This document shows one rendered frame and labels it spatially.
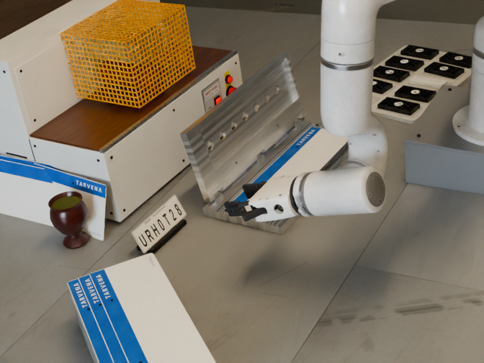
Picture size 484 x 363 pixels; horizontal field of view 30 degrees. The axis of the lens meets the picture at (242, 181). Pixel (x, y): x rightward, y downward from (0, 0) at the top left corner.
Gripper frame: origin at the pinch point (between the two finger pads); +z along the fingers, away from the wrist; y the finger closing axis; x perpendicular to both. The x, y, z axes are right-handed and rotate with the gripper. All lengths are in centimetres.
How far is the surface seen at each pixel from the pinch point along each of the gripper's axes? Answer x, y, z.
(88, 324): -1.4, -39.1, 9.4
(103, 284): 0.1, -29.0, 14.2
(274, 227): -13.0, 10.0, 4.7
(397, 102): -14, 71, 4
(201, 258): -11.1, -3.9, 14.5
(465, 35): -16, 121, 5
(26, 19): 32, 95, 159
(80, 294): 0.7, -33.0, 16.5
